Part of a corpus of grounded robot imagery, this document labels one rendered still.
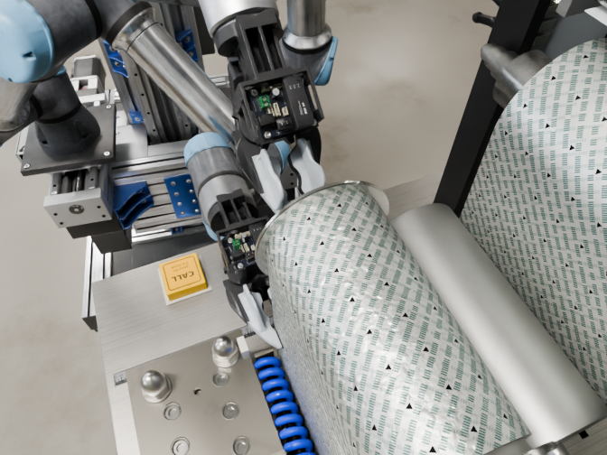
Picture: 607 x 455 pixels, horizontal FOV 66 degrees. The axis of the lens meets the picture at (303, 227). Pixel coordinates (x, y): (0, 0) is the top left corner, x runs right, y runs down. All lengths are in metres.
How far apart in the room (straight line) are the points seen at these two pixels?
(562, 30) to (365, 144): 1.87
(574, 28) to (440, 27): 2.84
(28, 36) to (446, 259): 0.62
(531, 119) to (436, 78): 2.53
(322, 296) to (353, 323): 0.04
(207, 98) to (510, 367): 0.62
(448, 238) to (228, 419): 0.34
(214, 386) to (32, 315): 1.52
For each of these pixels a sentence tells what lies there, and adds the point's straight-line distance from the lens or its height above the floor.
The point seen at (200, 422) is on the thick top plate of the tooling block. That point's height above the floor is 1.03.
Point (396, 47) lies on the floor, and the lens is 3.20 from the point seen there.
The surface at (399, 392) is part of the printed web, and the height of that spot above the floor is 1.31.
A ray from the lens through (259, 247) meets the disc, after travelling 0.45.
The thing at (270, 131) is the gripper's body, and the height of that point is 1.33.
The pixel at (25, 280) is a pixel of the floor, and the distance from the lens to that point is 2.22.
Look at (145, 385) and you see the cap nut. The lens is 0.62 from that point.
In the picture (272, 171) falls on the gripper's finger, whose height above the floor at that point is 1.29.
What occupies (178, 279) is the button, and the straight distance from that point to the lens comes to 0.86.
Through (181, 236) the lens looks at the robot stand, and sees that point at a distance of 1.83.
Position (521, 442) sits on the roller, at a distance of 0.38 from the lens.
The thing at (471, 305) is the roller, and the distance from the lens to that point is 0.48.
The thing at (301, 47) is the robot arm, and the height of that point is 1.05.
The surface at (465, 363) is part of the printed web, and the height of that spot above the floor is 1.31.
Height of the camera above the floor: 1.63
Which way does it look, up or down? 52 degrees down
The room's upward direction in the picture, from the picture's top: straight up
